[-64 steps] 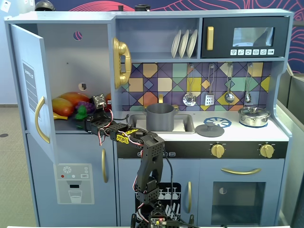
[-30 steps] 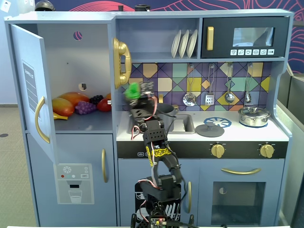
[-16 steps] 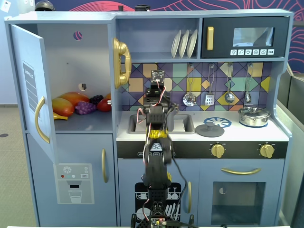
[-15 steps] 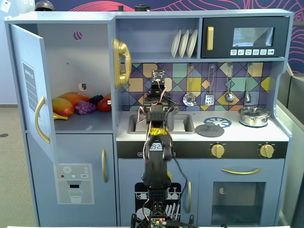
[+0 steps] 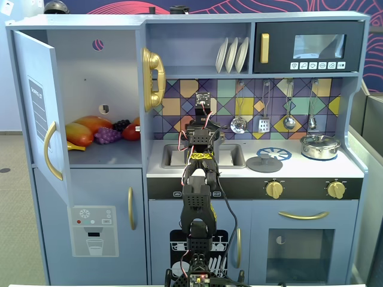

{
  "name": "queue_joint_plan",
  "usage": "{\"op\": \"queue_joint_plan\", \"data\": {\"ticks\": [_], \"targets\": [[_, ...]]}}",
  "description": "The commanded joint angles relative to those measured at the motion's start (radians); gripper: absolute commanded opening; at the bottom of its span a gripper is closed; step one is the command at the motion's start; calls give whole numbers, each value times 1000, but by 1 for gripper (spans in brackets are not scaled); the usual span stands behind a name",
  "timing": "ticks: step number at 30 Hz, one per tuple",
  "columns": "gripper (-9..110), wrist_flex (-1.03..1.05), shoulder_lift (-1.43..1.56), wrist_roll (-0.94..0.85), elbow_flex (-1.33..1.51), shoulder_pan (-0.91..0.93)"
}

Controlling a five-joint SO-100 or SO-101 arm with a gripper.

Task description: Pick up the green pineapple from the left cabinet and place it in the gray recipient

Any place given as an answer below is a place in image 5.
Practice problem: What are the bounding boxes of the white toy plate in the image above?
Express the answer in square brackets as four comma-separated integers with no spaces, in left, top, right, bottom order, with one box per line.
[215,37,229,74]
[224,36,239,74]
[234,36,250,74]

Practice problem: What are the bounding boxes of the yellow toy banana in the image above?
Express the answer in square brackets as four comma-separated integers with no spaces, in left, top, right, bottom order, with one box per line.
[66,141,87,152]

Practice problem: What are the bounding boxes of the short gold freezer door handle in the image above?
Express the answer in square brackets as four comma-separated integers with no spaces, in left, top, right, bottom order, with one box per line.
[127,187,137,231]

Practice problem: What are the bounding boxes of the dark toy grapes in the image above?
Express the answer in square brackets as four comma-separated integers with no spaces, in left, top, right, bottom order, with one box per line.
[111,119,132,133]

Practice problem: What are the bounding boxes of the black microwave door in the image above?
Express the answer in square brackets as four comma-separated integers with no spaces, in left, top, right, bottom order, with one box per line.
[253,20,366,74]

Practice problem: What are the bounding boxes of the black round object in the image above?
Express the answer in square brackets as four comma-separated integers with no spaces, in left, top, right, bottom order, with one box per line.
[169,5,190,16]

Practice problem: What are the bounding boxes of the gold oven door handle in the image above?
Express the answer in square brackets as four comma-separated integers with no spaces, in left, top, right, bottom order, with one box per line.
[278,210,330,221]

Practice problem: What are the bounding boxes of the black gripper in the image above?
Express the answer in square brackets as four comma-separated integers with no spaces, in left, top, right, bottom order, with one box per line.
[183,104,224,148]

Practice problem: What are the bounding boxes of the small wrist camera board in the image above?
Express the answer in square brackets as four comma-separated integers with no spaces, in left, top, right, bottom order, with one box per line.
[195,92,211,106]

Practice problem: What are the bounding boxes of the steel ladle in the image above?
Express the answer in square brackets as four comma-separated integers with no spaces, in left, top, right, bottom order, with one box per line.
[282,78,297,131]

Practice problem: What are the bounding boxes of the yellow red toy mango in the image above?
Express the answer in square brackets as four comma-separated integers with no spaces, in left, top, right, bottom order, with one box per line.
[65,122,95,147]

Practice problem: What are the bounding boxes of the blue toy kitchen body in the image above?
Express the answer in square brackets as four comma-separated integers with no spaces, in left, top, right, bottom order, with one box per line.
[5,11,370,286]

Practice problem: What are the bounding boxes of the long gold fridge door handle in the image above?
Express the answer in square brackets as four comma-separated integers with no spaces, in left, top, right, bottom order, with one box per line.
[44,120,65,182]

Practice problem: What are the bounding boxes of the oven door with window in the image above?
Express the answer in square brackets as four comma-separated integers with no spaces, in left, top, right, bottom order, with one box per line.
[250,206,359,285]

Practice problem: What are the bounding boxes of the gold dishwasher door handle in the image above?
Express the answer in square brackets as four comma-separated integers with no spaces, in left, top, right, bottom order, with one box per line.
[236,228,242,269]

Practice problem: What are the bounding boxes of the steel spoon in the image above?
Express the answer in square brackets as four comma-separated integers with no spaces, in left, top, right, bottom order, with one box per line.
[308,78,319,131]

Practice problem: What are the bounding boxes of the green controller board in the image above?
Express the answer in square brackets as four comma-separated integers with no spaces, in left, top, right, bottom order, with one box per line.
[189,273,211,287]

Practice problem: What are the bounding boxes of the purple toy grapes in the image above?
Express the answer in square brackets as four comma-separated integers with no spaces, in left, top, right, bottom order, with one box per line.
[93,126,123,145]

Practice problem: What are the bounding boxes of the blue fridge door with list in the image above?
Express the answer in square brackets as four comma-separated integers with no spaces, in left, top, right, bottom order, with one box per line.
[11,29,73,207]

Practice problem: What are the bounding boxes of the black power cable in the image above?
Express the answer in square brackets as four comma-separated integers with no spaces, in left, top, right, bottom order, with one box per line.
[215,170,241,283]

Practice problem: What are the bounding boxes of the gray toy faucet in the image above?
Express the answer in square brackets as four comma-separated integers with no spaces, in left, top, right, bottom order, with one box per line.
[215,124,230,148]

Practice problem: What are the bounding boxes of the steel pot with lid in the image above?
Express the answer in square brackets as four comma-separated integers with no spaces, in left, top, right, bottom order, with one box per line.
[299,133,342,161]

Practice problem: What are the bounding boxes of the red white servo wire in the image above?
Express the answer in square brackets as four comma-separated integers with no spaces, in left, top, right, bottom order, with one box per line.
[178,130,193,187]

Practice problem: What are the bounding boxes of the gold toy telephone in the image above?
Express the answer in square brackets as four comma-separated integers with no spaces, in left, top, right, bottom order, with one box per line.
[141,47,167,113]

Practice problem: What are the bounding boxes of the gray toy sink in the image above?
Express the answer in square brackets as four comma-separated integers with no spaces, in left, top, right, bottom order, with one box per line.
[160,143,247,169]

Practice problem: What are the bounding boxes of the black helmet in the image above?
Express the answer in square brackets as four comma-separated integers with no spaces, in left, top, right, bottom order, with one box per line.
[43,0,71,14]

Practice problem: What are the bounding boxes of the freezer door with dispenser print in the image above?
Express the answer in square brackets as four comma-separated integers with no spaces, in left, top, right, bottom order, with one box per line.
[34,167,147,285]

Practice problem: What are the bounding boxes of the gold microwave handle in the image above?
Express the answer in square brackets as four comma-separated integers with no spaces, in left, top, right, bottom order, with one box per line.
[259,33,270,65]

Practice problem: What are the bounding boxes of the orange red toy mango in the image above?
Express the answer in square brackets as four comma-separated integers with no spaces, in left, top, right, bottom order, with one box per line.
[72,115,114,135]

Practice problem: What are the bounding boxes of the gray round lid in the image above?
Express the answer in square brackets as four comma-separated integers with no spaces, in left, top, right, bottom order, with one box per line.
[245,154,284,173]

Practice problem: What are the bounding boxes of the red toy tomato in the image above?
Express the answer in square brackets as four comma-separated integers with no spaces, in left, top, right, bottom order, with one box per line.
[120,122,142,142]

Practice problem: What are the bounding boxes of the steel skimmer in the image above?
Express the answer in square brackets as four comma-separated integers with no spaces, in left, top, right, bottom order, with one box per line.
[230,80,249,134]

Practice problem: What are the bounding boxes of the dishwasher door with dish print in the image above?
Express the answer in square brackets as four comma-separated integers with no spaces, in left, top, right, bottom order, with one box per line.
[148,199,251,285]

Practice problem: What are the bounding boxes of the gold stove knob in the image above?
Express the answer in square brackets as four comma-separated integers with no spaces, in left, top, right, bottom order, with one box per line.
[326,180,346,200]
[265,180,285,199]

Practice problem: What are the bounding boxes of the steel slotted spatula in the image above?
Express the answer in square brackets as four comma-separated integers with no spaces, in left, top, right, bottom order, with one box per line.
[257,80,272,134]

